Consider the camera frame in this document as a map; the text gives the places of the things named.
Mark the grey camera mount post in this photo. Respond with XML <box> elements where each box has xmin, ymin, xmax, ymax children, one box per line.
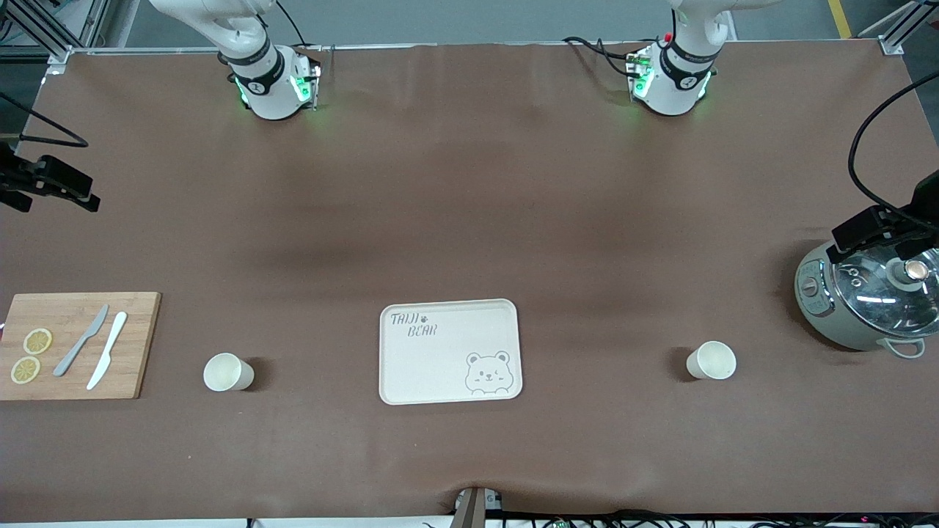
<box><xmin>451</xmin><ymin>486</ymin><xmax>507</xmax><ymax>528</ymax></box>

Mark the white plastic knife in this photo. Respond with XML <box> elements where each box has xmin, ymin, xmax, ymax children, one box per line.
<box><xmin>86</xmin><ymin>312</ymin><xmax>128</xmax><ymax>391</ymax></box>

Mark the grey plastic knife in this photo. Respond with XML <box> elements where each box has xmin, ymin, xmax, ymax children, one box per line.
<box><xmin>53</xmin><ymin>304</ymin><xmax>110</xmax><ymax>378</ymax></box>

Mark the brown table cover cloth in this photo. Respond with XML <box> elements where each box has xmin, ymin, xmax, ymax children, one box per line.
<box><xmin>0</xmin><ymin>40</ymin><xmax>939</xmax><ymax>523</ymax></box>

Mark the grey-green electric cooking pot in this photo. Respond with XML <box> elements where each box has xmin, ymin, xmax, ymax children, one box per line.
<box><xmin>794</xmin><ymin>238</ymin><xmax>939</xmax><ymax>359</ymax></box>

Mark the black base cable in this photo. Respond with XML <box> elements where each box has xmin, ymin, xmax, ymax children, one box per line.
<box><xmin>563</xmin><ymin>35</ymin><xmax>665</xmax><ymax>78</ymax></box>
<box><xmin>275</xmin><ymin>0</ymin><xmax>310</xmax><ymax>49</ymax></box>

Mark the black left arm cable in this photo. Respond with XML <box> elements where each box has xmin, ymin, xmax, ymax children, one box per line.
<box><xmin>848</xmin><ymin>70</ymin><xmax>939</xmax><ymax>215</ymax></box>

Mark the beige bear print tray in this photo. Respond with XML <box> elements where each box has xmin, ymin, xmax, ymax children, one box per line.
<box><xmin>379</xmin><ymin>298</ymin><xmax>524</xmax><ymax>406</ymax></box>

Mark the glass pot lid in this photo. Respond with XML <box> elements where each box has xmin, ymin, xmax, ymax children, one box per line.
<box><xmin>833</xmin><ymin>246</ymin><xmax>939</xmax><ymax>338</ymax></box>

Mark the wooden cutting board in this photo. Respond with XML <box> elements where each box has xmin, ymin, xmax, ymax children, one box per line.
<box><xmin>0</xmin><ymin>292</ymin><xmax>162</xmax><ymax>401</ymax></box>

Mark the black left base cable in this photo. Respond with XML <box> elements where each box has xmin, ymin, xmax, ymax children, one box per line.
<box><xmin>563</xmin><ymin>35</ymin><xmax>665</xmax><ymax>78</ymax></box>

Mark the aluminium frame profile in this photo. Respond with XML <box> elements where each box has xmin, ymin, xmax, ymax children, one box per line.
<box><xmin>0</xmin><ymin>0</ymin><xmax>111</xmax><ymax>74</ymax></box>
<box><xmin>855</xmin><ymin>0</ymin><xmax>939</xmax><ymax>56</ymax></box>

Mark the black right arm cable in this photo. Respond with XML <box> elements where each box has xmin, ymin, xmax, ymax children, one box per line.
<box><xmin>0</xmin><ymin>91</ymin><xmax>90</xmax><ymax>148</ymax></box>

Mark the white IKEA cup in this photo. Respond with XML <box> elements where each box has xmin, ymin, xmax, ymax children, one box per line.
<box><xmin>203</xmin><ymin>353</ymin><xmax>255</xmax><ymax>392</ymax></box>
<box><xmin>686</xmin><ymin>340</ymin><xmax>737</xmax><ymax>381</ymax></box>

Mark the black right base cable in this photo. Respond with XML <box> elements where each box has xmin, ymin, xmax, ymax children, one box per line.
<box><xmin>275</xmin><ymin>0</ymin><xmax>310</xmax><ymax>49</ymax></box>

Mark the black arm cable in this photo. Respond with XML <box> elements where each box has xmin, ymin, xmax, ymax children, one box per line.
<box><xmin>848</xmin><ymin>70</ymin><xmax>939</xmax><ymax>215</ymax></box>
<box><xmin>0</xmin><ymin>91</ymin><xmax>90</xmax><ymax>148</ymax></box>

